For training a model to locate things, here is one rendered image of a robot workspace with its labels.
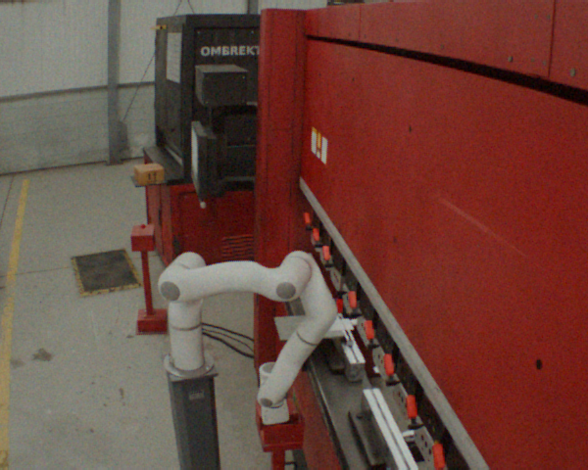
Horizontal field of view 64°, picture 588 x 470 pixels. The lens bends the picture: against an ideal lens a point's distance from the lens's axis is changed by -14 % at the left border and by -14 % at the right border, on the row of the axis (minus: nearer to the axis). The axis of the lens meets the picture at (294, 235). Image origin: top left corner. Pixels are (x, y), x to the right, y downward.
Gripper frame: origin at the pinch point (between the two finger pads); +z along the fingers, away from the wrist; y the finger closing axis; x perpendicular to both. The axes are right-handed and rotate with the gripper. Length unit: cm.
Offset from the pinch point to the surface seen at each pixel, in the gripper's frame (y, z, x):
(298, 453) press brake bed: -17, 71, -51
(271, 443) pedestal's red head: 3.0, 2.4, 4.8
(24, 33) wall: 268, -175, -689
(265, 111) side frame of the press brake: -22, -99, -120
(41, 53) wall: 245, -139, -695
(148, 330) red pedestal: 66, 66, -193
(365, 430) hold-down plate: -28.0, -14.1, 23.4
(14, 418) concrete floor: 154, 61, -95
